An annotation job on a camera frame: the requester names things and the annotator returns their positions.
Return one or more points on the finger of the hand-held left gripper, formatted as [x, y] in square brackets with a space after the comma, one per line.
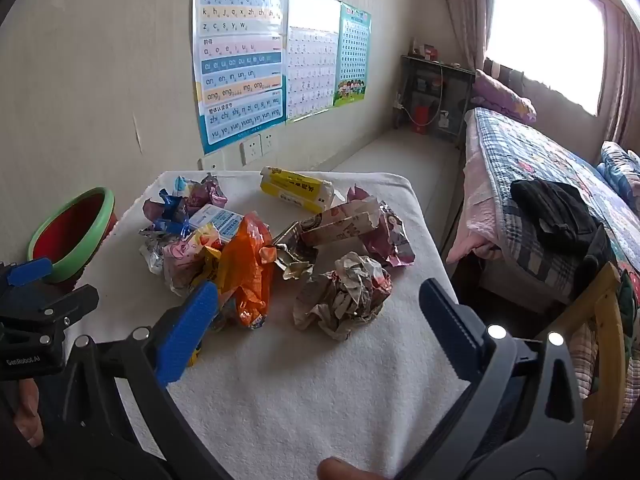
[30, 270]
[65, 305]

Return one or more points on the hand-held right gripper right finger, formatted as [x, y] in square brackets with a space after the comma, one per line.
[450, 320]

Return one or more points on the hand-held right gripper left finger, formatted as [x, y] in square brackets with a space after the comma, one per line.
[190, 330]

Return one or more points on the red bin with green rim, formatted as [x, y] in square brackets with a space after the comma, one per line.
[70, 230]

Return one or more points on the orange snack bag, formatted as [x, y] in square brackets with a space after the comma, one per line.
[245, 270]

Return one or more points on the blue white snack packet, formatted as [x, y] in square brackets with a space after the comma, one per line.
[220, 220]

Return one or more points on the yellow tissue packet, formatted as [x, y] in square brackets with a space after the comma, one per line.
[295, 190]

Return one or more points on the person's left hand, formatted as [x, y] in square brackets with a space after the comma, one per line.
[25, 410]

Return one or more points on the person's right hand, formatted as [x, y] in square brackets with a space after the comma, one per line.
[350, 470]

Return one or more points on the pink cartoon wrapper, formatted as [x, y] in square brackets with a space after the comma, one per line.
[185, 260]

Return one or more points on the yellow red wrapper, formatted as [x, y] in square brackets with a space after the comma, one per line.
[209, 255]

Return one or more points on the silver crumpled wrapper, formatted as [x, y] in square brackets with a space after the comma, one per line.
[152, 252]

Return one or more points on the pink foil wrapper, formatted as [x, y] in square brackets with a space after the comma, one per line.
[392, 245]

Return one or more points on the crumpled printed paper wrapper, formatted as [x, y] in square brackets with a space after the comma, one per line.
[345, 295]

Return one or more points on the pink bed sheet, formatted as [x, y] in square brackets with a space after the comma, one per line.
[475, 210]

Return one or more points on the dark blue foil wrapper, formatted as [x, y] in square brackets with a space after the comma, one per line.
[167, 210]

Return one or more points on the silver gold foil wrapper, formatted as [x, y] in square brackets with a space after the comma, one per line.
[295, 260]

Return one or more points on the purple snack wrapper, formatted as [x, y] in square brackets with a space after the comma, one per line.
[207, 192]

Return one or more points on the beige and red paper bag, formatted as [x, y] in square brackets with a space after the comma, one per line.
[340, 225]

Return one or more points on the black garment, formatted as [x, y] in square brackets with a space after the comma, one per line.
[555, 215]

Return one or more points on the wooden chair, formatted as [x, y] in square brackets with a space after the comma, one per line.
[597, 300]

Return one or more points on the red container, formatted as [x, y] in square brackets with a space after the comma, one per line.
[422, 119]

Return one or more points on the blue patterned pillow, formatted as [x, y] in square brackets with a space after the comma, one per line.
[620, 170]

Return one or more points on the dark metal shelf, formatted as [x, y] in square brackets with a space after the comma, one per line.
[435, 90]

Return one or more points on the purple pillow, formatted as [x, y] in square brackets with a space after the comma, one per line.
[502, 95]

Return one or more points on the window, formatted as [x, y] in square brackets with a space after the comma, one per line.
[545, 30]

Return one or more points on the beige curtain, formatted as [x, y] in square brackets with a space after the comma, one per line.
[465, 15]

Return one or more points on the white wall socket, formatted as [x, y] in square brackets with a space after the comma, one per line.
[251, 150]
[268, 142]

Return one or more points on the blue letter wall poster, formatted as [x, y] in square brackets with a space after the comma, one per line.
[240, 60]

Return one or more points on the green chart wall poster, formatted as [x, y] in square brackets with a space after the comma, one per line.
[352, 55]

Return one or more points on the white chart wall poster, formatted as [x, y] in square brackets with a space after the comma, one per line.
[312, 55]

